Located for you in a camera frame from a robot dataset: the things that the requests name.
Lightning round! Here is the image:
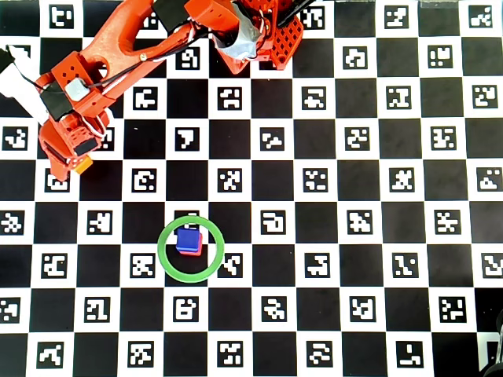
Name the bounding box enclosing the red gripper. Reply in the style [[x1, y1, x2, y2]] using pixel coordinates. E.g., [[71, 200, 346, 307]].
[[39, 111, 109, 182]]

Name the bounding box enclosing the orange cube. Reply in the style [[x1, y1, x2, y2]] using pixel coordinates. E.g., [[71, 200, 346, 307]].
[[74, 155, 94, 175]]

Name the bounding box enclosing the blue cube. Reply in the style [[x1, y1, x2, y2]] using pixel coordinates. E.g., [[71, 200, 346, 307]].
[[175, 227, 201, 252]]

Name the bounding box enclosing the red cube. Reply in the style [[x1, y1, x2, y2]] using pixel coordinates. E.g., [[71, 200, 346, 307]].
[[178, 231, 204, 257]]

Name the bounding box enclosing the gray tape wad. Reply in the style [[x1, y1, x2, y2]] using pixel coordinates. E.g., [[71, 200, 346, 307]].
[[217, 15, 265, 62]]

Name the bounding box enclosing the black white marker mat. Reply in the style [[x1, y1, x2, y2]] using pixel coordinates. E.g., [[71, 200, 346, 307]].
[[0, 0, 503, 377]]

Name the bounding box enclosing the gray cable connector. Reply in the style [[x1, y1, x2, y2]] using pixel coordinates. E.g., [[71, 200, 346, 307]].
[[64, 78, 90, 101]]

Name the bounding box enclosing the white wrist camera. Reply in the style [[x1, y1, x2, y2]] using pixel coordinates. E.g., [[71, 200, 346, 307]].
[[0, 45, 50, 126]]

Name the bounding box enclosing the green ring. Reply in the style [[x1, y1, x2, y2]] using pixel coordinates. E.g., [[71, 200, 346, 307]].
[[156, 215, 226, 284]]

